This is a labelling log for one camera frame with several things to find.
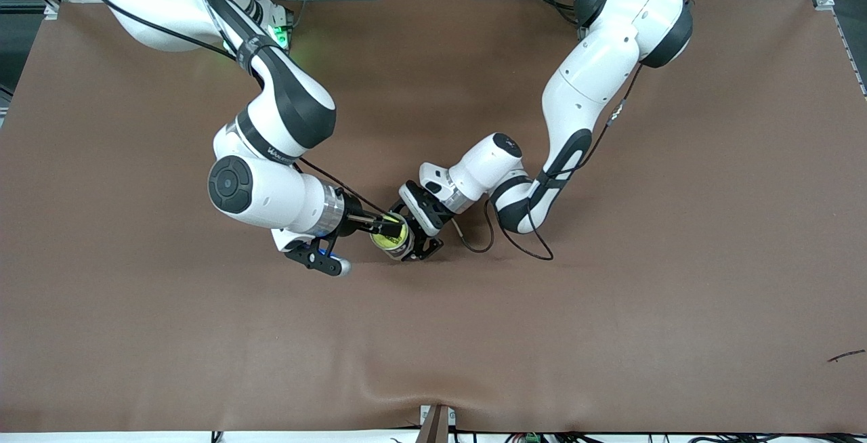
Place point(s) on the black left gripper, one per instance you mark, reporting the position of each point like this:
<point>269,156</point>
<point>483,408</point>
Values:
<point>425,211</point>

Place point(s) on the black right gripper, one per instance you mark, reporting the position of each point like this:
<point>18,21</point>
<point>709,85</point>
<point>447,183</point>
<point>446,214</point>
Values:
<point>352,220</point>

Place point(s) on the yellow Roland Garros tennis ball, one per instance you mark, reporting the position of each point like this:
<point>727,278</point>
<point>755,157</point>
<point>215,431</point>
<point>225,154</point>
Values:
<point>387,242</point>

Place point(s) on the clear plastic tennis ball can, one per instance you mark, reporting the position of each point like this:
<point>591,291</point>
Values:
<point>401,255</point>

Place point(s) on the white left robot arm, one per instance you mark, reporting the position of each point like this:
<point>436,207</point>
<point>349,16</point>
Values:
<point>596,70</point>

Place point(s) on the brown table mat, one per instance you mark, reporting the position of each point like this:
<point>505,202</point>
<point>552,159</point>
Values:
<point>609,294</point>

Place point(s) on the green plug connector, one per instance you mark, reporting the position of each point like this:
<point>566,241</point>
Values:
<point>532,437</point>

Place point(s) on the small dark twig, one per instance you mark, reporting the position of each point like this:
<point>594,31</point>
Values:
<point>847,355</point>

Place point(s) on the metal table edge bracket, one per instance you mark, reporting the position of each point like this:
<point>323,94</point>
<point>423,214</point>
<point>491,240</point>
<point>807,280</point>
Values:
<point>437,426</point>

